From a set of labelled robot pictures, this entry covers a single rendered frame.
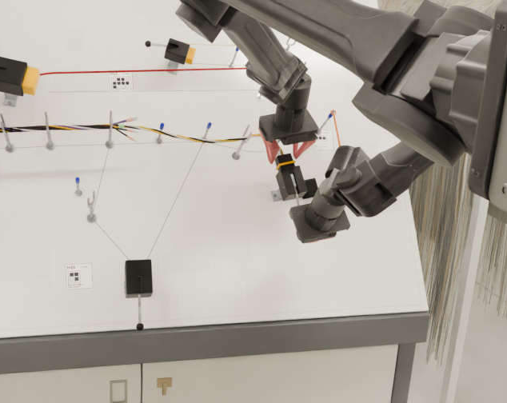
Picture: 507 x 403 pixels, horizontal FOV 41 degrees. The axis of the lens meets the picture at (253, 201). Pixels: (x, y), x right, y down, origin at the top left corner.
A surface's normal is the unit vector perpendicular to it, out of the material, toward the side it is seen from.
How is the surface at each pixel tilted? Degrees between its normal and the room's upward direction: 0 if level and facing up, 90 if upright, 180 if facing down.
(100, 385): 90
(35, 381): 90
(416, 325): 90
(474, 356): 0
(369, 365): 90
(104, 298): 53
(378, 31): 59
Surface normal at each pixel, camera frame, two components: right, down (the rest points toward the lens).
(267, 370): 0.22, 0.32
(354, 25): -0.51, -0.30
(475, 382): 0.06, -0.95
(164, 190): 0.22, -0.31
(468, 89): -0.93, -0.04
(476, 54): -0.75, -0.48
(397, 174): 0.12, 0.51
